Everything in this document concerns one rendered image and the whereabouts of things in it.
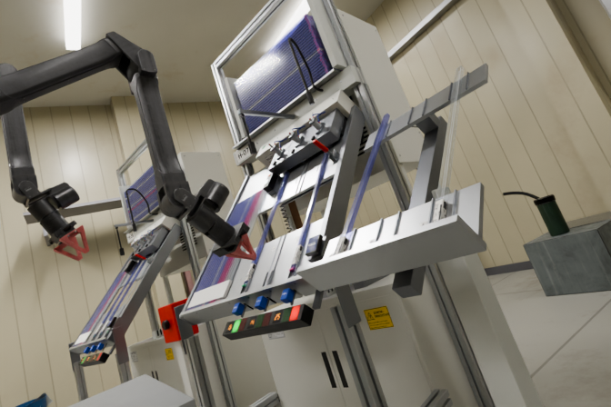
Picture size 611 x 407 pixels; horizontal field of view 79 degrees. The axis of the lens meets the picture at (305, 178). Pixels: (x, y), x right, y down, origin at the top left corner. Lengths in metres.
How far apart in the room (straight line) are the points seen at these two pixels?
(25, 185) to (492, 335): 1.24
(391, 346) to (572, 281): 2.04
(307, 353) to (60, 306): 3.66
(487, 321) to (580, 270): 2.29
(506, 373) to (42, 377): 4.42
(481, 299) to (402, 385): 0.56
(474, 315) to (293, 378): 0.93
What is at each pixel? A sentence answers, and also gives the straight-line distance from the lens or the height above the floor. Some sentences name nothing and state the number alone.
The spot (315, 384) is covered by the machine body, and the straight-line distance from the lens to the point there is 1.52.
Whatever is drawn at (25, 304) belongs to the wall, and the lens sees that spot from 4.84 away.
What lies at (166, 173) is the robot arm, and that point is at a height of 1.05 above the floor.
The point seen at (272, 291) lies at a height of 0.72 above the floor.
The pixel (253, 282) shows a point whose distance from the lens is 1.15.
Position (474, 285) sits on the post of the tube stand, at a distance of 0.79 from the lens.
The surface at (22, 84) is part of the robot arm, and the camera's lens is 0.98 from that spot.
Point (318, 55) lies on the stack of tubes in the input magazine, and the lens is 1.48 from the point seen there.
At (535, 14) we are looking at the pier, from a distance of 3.92.
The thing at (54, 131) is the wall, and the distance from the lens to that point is 5.37.
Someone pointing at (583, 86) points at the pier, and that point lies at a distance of 3.73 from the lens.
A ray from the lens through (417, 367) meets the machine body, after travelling 1.23.
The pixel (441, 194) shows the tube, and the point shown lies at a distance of 0.61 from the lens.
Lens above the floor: 0.76
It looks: 12 degrees up
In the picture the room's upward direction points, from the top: 19 degrees counter-clockwise
